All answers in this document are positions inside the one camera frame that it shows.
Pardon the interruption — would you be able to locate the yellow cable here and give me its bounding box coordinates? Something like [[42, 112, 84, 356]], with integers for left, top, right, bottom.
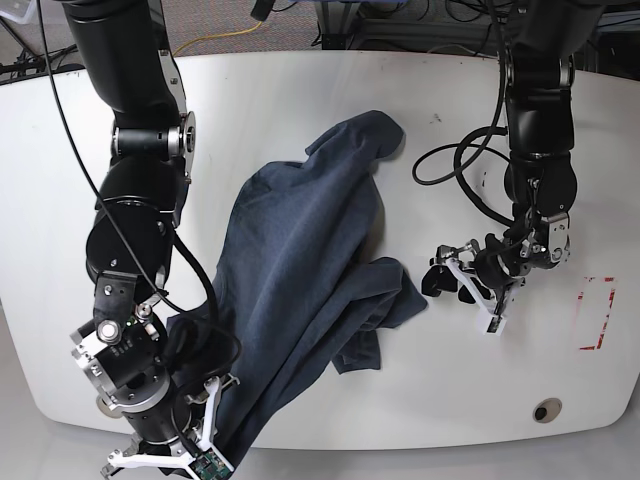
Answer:
[[174, 17, 264, 56]]

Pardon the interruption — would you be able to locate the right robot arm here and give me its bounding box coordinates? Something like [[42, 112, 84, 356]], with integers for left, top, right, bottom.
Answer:
[[62, 1, 237, 479]]

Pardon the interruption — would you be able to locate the table cable grommet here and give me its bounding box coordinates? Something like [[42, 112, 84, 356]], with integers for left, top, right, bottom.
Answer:
[[532, 398, 563, 424], [96, 396, 122, 419]]

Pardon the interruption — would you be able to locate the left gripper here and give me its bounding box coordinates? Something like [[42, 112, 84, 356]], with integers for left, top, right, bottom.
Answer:
[[421, 234, 523, 314]]

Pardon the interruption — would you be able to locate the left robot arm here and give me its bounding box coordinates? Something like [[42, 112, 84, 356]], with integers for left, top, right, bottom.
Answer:
[[421, 1, 605, 317]]

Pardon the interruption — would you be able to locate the left table cable grommet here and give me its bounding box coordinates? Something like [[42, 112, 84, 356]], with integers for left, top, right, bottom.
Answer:
[[96, 396, 122, 419]]

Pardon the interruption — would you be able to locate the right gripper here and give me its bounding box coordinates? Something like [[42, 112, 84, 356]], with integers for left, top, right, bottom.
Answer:
[[101, 374, 240, 473]]

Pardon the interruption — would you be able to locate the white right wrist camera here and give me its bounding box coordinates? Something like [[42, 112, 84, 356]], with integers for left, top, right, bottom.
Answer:
[[189, 449, 234, 480]]

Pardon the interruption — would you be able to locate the blue T-shirt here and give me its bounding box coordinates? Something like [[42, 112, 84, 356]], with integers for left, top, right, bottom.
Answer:
[[177, 110, 427, 464]]

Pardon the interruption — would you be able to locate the right table cable grommet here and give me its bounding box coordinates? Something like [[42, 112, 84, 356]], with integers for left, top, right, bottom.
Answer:
[[532, 398, 563, 424]]

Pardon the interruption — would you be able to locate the red tape rectangle marking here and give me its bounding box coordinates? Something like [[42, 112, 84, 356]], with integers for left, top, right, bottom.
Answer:
[[573, 276, 617, 351]]

